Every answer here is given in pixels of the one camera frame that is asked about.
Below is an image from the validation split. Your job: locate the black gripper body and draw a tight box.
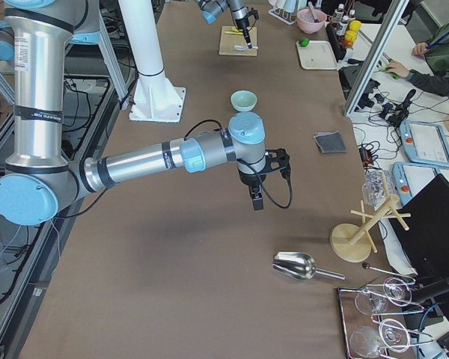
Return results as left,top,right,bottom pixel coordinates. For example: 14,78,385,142
237,148,291,187
230,7,257,30

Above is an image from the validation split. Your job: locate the white plastic spoon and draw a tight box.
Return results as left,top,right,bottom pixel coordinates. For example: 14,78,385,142
233,45,259,51

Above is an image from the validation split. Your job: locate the light green bowl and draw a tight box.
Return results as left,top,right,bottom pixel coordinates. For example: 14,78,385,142
230,90,257,112

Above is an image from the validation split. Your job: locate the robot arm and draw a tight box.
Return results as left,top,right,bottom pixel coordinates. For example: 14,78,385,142
195,0,259,49
0,1,291,226

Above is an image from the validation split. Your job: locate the pink mixing bowl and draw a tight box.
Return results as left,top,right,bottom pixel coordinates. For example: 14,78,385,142
296,8,327,34

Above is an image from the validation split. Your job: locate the person's left hand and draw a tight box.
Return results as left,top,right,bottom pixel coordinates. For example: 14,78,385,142
385,61,410,79

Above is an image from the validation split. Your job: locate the person's right hand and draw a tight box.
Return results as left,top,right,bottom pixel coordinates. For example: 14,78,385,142
412,42,431,57

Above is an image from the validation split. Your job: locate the bamboo cutting board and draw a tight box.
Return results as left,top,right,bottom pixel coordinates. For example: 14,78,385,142
219,25,258,57

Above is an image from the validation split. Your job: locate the white dish rack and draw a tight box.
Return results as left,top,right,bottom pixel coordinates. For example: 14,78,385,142
268,0,298,25

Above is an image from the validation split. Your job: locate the dark grey cloth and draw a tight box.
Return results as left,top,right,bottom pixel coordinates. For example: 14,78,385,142
314,132,347,154

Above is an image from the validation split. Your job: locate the green lime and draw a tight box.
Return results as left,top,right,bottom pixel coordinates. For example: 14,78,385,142
299,37,310,47

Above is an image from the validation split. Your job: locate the white plastic tray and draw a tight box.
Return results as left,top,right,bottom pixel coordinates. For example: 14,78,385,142
296,40,337,70

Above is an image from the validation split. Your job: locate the metal scoop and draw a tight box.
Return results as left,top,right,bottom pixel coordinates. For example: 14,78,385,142
272,251,346,280

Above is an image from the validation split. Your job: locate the clear crystal glass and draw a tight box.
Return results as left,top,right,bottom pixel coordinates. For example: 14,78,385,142
361,170,395,207

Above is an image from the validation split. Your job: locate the yellow squeeze bottle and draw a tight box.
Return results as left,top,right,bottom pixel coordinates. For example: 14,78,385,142
344,20,361,43

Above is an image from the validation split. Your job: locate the wooden mug tree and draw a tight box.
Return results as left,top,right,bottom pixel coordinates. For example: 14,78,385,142
329,193,411,263

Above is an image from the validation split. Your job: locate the blue teach pendant lower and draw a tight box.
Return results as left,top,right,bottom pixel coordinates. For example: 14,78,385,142
391,162,440,205

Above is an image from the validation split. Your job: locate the blue teach pendant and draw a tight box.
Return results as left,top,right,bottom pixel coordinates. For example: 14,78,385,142
399,120,449,168
391,162,440,205

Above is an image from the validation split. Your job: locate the blue teach pendant upper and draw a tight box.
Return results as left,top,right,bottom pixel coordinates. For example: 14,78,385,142
399,120,449,168

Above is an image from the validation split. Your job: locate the upper wine glass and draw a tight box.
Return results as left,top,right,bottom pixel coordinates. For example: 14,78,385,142
355,277,412,315

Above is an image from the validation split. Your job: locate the black monitor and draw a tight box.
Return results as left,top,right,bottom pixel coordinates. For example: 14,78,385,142
390,174,449,277

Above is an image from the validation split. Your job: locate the wine glass rack tray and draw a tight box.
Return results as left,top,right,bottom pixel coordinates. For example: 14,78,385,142
337,277,436,358

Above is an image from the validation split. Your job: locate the lower wine glass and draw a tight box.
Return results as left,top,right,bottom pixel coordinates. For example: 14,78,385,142
349,319,411,358

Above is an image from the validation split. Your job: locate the person in green jacket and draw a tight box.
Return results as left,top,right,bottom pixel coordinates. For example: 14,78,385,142
406,23,449,97

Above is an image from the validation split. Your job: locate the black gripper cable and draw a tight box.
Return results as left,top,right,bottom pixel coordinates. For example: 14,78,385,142
252,164,294,209

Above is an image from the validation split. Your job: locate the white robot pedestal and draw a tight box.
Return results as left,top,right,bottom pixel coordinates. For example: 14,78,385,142
119,0,186,123

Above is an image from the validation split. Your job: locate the aluminium frame post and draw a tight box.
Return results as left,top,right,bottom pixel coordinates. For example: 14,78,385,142
343,0,409,117

